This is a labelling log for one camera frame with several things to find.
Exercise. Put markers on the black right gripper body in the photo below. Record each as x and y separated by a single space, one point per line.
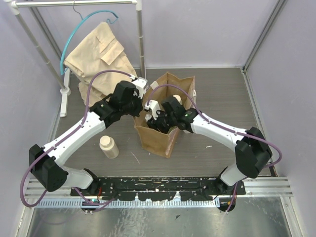
163 122

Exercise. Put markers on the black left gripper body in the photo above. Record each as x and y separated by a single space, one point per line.
136 106

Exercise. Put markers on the green bottle with beige cap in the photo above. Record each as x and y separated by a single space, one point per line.
178 99

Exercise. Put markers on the amber clear bottle white cap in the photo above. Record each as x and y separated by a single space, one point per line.
148 117

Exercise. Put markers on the brown canvas tote bag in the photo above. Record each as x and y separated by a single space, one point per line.
167 85

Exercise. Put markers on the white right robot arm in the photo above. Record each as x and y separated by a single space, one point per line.
251 151

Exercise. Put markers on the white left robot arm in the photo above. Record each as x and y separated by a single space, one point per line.
51 172

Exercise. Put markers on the beige cargo shorts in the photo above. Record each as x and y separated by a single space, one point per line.
99 51

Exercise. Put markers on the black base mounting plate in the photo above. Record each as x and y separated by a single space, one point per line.
159 188

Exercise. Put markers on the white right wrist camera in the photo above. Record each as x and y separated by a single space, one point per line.
153 107

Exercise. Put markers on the white slotted cable duct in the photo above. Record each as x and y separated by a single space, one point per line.
78 202

